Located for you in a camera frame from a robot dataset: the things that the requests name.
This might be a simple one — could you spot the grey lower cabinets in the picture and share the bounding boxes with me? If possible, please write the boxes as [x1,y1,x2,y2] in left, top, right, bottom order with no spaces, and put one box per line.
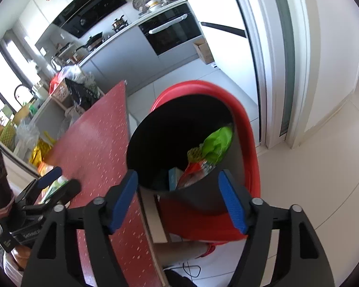
[79,25,159,97]

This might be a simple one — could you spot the blue plastic bag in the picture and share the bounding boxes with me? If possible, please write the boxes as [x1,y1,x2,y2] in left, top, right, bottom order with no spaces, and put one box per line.
[168,167,186,191]

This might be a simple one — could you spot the green hand cream tube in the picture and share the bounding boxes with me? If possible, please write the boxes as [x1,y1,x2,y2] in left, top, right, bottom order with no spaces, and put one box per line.
[39,176,68,204]

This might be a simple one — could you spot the person's left hand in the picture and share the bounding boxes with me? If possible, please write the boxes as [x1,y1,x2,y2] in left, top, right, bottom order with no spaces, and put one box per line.
[0,246,31,271]

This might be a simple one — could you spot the black wok on stove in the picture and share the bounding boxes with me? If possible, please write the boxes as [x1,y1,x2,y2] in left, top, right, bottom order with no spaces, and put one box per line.
[75,32,104,52]

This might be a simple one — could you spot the gold foil bag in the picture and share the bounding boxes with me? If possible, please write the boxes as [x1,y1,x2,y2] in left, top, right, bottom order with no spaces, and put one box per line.
[29,138,52,168]

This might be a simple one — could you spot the yellow foam fruit net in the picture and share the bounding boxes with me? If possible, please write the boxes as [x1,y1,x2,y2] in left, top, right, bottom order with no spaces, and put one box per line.
[187,147,203,163]

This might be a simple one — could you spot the green white plastic bag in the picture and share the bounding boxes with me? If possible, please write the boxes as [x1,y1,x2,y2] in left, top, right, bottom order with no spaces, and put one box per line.
[201,126,233,165]

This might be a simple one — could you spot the pink red plastic bag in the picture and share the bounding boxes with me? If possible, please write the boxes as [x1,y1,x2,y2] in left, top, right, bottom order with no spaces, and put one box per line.
[176,159,215,189]

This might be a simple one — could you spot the white upper cabinets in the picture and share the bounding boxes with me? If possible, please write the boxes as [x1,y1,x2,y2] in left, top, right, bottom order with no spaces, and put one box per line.
[18,0,73,44]

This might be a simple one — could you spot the black sink faucet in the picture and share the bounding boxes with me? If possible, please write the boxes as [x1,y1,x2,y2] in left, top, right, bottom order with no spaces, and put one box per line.
[14,84,34,106]

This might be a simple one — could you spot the black plastic bag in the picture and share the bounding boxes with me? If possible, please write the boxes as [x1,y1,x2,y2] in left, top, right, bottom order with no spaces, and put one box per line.
[64,78,99,111]

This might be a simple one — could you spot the yellow orange snack wrapper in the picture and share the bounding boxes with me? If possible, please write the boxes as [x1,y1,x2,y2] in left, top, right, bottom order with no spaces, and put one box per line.
[37,161,54,177]

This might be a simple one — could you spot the wooden perforated crate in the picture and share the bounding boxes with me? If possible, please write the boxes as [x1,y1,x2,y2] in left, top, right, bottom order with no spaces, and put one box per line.
[52,80,70,103]

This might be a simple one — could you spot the black range hood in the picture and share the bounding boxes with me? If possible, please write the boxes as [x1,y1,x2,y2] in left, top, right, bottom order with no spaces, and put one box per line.
[53,0,127,38]

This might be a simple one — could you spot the black trash bin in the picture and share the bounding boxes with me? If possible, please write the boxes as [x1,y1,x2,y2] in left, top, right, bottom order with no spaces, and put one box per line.
[126,95,236,215]

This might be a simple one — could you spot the cardboard box on floor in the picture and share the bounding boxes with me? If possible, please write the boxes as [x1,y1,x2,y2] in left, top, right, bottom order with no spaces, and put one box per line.
[193,38,214,64]

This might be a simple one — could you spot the yellow basin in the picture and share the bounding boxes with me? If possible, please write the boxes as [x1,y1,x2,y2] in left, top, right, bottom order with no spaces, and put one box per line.
[13,104,32,126]

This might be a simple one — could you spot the white refrigerator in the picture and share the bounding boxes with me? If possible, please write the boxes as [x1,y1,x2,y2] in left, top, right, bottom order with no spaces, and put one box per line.
[188,0,258,103]

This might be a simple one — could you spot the steel pot on stove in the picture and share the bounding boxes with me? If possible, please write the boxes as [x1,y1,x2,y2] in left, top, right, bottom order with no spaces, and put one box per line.
[112,15,128,33]

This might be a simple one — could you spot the green plastic basket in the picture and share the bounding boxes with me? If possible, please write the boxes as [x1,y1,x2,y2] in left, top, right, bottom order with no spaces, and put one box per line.
[0,121,16,151]

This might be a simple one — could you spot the red plastic stool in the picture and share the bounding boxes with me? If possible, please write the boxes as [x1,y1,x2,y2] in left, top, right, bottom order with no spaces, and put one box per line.
[151,80,261,245]

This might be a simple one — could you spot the clear plastic bag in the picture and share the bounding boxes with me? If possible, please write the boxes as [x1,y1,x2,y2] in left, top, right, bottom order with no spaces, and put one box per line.
[13,118,40,159]

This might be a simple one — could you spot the black built-in oven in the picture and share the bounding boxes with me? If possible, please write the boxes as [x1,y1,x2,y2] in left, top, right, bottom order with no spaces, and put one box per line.
[139,3,201,55]

